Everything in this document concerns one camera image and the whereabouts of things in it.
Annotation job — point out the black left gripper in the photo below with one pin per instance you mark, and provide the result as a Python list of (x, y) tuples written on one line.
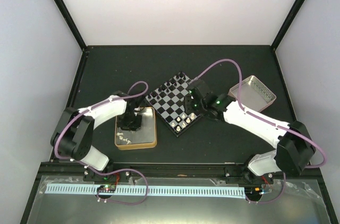
[(133, 128)]

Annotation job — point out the black and white chessboard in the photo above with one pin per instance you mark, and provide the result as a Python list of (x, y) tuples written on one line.
[(168, 102)]

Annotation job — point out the black corner frame post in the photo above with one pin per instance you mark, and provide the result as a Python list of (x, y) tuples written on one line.
[(287, 23), (70, 23)]

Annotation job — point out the white slotted cable duct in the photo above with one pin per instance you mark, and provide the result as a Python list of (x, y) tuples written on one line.
[(139, 190)]

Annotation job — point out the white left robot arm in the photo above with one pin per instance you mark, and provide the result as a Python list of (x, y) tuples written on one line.
[(73, 135)]

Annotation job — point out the black corner frame post right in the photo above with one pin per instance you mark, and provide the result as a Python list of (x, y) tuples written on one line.
[(287, 23)]

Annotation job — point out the black corner frame post left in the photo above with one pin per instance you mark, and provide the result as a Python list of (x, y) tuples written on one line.
[(70, 23)]

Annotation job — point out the black aluminium rail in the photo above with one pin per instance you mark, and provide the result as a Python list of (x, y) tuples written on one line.
[(231, 173)]

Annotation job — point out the tan sweet bear tin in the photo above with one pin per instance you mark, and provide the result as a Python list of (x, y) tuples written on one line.
[(141, 134)]

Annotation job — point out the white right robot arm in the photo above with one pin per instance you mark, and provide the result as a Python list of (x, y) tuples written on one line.
[(292, 147)]

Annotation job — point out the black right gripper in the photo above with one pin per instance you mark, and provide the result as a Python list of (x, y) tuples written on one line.
[(187, 106)]

